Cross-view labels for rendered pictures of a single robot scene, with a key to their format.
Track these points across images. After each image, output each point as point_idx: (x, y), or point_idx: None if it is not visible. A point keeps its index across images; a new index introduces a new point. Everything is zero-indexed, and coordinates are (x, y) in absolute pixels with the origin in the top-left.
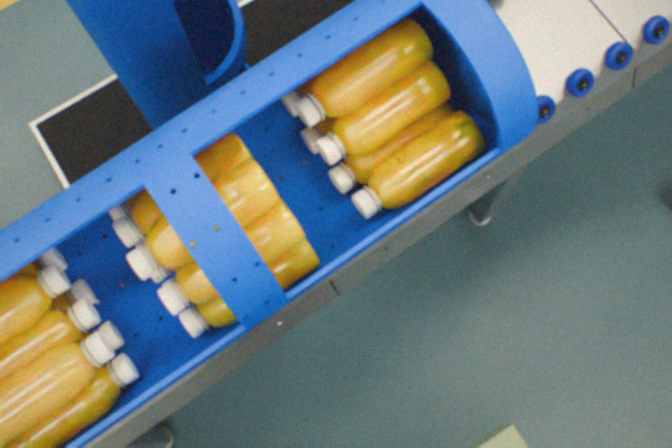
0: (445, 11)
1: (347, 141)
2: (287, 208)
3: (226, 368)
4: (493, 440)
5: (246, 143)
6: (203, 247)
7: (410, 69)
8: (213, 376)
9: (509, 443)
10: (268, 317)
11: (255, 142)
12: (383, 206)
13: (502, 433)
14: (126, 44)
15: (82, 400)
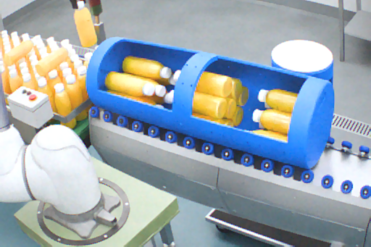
0: (310, 80)
1: (262, 113)
2: (222, 99)
3: (167, 164)
4: (167, 193)
5: (250, 110)
6: (187, 67)
7: None
8: (162, 162)
9: (168, 198)
10: (182, 122)
11: (252, 113)
12: None
13: (171, 195)
14: None
15: (130, 98)
